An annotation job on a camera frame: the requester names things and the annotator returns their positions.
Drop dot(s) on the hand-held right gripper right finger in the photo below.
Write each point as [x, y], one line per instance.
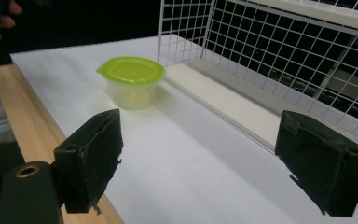
[320, 161]

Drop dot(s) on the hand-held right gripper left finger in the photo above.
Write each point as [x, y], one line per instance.
[87, 161]

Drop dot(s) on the clear plastic container green lid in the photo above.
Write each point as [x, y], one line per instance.
[132, 82]

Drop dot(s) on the wooden table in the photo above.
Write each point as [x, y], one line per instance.
[28, 118]

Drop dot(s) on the white table cover sheet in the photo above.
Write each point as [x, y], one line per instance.
[180, 161]

